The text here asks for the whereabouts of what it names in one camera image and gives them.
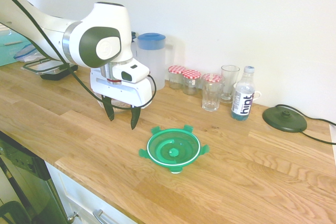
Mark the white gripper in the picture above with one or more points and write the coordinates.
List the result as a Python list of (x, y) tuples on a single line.
[(131, 94)]

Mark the green round container lid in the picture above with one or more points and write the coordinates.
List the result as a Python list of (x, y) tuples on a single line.
[(162, 153)]

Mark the translucent pitcher light blue lid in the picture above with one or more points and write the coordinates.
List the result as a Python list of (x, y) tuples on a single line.
[(152, 58)]

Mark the translucent pitcher dark blue lid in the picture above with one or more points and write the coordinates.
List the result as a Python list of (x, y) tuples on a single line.
[(134, 51)]

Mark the glass jar red checkered lid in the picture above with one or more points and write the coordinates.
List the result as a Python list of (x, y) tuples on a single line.
[(212, 77), (176, 69), (191, 74)]

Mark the black container clear lid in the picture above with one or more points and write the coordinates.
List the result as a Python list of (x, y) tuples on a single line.
[(52, 75)]

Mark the clear bowl with cereal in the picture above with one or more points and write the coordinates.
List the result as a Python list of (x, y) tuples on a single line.
[(120, 106)]

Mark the faceted clear glass tumbler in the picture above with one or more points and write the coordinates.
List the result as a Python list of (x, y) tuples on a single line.
[(211, 100)]

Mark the white cabinet drawer front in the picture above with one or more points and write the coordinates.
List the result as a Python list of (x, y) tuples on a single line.
[(78, 197)]

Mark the clear zip bag blue seal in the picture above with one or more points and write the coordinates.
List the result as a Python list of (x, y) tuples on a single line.
[(26, 53)]

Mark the tall clear drinking glass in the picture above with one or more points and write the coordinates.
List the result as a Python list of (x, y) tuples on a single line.
[(229, 77)]

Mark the silver cabinet knob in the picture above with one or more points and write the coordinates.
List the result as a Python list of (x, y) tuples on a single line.
[(72, 216)]

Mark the stainless steel dishwasher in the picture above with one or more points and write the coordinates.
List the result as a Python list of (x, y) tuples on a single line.
[(26, 176)]

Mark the hint water bottle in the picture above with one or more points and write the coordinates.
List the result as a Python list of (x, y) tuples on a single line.
[(242, 103)]

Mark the teal cutting board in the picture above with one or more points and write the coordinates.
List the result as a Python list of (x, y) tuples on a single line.
[(10, 51)]

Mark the white mug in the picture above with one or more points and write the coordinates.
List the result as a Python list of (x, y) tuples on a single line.
[(257, 92)]

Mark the dark round kettle base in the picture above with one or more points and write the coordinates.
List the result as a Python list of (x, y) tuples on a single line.
[(284, 121)]

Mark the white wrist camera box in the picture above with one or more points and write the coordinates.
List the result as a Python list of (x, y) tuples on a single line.
[(131, 73)]

